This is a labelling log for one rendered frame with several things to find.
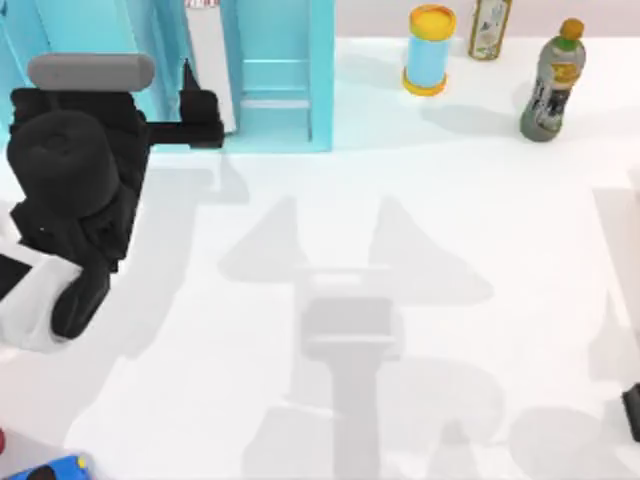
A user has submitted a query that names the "pale grey rounded box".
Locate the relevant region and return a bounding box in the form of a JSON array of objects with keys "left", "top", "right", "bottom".
[{"left": 26, "top": 51, "right": 157, "bottom": 94}]

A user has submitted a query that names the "light blue rack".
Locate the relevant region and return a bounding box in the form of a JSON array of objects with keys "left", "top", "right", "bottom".
[{"left": 0, "top": 0, "right": 334, "bottom": 154}]

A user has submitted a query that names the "blue can with yellow lid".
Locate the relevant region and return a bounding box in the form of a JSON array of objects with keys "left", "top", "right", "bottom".
[{"left": 401, "top": 3, "right": 458, "bottom": 97}]

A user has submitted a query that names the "yellow-labelled bottle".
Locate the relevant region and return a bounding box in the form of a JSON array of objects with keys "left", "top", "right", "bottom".
[{"left": 467, "top": 0, "right": 513, "bottom": 62}]

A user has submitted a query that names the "blue and black object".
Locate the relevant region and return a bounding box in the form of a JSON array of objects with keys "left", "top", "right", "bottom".
[{"left": 18, "top": 453, "right": 97, "bottom": 480}]

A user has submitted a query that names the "grey bottle with yellow cap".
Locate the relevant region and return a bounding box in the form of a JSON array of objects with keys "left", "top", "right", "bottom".
[{"left": 519, "top": 18, "right": 588, "bottom": 143}]

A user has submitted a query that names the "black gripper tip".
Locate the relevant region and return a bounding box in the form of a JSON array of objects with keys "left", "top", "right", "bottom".
[{"left": 621, "top": 382, "right": 640, "bottom": 437}]

